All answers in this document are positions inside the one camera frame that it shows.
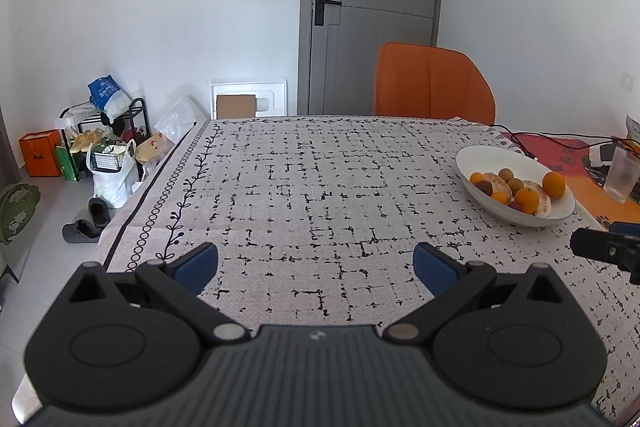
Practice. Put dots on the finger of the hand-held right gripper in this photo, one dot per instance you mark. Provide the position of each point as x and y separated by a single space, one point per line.
602 247
627 229

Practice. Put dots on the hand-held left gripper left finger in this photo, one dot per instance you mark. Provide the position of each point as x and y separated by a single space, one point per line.
198 264

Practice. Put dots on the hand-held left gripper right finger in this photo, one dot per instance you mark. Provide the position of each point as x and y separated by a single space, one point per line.
433 268

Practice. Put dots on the peeled pomelo piece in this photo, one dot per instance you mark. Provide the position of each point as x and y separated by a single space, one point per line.
545 208
494 181

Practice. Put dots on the large orange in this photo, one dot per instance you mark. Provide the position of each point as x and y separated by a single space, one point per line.
527 200
554 185

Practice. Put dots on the dark red passion fruit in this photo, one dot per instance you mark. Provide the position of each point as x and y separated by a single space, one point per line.
484 188
515 207

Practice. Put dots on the small tangerine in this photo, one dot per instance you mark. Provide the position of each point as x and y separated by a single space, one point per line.
476 178
500 199

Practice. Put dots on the brown kiwi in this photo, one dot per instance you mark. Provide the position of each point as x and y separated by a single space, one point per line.
506 174
515 186

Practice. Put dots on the white ceramic bowl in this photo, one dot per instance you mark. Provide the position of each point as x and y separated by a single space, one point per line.
500 157

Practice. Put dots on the translucent plastic cup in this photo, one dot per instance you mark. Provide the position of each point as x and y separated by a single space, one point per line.
621 177

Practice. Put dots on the red orange mat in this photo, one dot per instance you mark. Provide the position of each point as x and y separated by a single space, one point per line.
587 192

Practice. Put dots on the white power adapter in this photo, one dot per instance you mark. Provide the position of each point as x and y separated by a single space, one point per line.
602 154

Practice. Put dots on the snack packet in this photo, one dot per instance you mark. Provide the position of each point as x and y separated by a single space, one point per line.
633 128

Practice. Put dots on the dark grey slipper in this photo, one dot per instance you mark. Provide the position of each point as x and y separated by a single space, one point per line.
99 211
82 232

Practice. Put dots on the white plastic bag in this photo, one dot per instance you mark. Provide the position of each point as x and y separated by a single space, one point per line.
112 187

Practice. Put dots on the black white patterned tablecloth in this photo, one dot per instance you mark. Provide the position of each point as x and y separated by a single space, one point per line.
300 197

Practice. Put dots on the tan paper bag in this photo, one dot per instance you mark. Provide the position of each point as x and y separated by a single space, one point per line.
154 148

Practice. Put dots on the clear plastic bag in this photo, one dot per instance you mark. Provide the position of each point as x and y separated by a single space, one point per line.
177 117

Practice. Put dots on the black shoe rack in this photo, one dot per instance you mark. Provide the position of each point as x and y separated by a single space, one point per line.
141 119

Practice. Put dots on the brown cardboard piece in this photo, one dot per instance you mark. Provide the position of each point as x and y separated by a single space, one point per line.
235 107

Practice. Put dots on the green paper bag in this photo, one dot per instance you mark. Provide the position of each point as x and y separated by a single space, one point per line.
66 163

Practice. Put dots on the yellow sandals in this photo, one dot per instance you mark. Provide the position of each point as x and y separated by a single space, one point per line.
85 141

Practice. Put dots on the green cushion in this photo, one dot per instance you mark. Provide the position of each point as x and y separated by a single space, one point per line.
17 212

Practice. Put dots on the orange chair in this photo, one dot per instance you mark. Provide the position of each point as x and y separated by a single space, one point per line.
430 79

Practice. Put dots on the white foam packaging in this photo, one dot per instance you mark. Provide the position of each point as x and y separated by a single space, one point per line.
272 89

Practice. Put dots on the blue white bag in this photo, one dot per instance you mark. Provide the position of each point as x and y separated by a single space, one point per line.
109 96

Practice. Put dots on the orange paper bag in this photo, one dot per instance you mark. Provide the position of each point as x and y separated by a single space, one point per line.
40 154

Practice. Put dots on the grey door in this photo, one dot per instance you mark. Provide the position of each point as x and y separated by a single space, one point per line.
380 52

